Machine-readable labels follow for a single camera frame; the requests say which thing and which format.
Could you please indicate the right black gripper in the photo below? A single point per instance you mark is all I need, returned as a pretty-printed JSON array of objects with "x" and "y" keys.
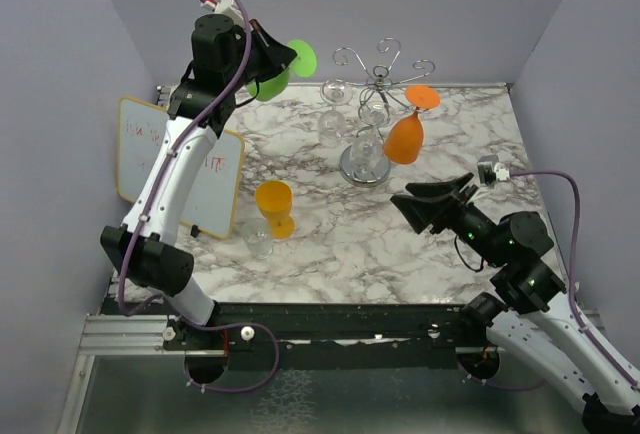
[{"x": 432, "y": 200}]

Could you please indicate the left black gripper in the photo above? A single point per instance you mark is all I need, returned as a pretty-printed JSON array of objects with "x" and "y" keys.
[{"x": 276, "y": 55}]

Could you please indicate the green plastic wine glass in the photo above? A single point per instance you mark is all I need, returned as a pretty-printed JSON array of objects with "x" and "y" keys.
[{"x": 303, "y": 66}]

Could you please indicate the orange plastic wine glass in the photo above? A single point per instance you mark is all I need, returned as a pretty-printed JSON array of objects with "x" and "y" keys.
[{"x": 406, "y": 138}]

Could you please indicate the clear wine glass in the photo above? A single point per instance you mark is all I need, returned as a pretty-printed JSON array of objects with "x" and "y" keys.
[
  {"x": 367, "y": 159},
  {"x": 257, "y": 236}
]

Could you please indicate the yellow plastic wine glass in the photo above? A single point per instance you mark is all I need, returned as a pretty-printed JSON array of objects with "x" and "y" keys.
[{"x": 274, "y": 200}]

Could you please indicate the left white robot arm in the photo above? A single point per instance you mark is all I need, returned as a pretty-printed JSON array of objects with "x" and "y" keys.
[{"x": 225, "y": 57}]

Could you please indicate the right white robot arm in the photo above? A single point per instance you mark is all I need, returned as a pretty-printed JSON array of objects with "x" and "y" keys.
[{"x": 532, "y": 314}]

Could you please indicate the chrome wine glass rack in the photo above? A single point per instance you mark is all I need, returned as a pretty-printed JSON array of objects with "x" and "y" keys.
[{"x": 377, "y": 86}]

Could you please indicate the clear glass hanging on rack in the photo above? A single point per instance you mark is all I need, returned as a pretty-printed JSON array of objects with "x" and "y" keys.
[{"x": 331, "y": 124}]

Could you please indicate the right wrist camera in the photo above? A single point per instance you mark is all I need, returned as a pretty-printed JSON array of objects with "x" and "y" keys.
[{"x": 491, "y": 170}]

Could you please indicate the small whiteboard yellow frame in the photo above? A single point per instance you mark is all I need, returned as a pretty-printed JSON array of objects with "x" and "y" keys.
[{"x": 212, "y": 199}]

